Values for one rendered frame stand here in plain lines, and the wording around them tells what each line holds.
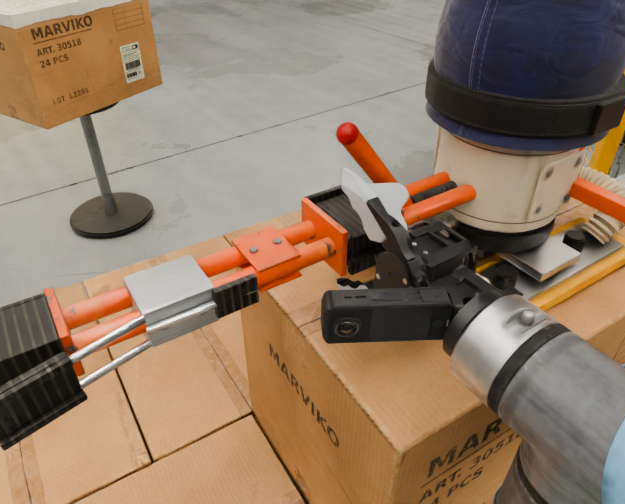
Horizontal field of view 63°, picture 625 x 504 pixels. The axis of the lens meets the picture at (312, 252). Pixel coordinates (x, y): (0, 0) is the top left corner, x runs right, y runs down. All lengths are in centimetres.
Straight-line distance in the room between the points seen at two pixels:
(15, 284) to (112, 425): 147
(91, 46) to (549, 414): 210
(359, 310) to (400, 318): 4
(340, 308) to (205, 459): 63
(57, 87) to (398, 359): 182
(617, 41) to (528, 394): 37
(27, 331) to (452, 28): 51
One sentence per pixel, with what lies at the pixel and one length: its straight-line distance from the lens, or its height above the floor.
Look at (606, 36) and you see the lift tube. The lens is 60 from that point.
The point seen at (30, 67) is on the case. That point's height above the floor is 85.
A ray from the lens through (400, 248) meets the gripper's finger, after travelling 47.
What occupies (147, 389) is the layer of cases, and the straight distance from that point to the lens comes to 114.
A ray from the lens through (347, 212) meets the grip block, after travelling 58.
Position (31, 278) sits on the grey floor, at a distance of 249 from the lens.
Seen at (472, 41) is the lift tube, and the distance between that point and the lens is 60.
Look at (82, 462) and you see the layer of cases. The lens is 108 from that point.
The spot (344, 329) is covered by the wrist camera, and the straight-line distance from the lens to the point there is 44.
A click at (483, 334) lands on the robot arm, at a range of 43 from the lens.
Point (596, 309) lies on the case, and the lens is 76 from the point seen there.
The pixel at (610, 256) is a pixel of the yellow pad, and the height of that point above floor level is 97.
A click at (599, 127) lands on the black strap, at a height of 118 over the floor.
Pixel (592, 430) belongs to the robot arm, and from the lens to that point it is 40.
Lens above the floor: 140
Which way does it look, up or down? 37 degrees down
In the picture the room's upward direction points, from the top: straight up
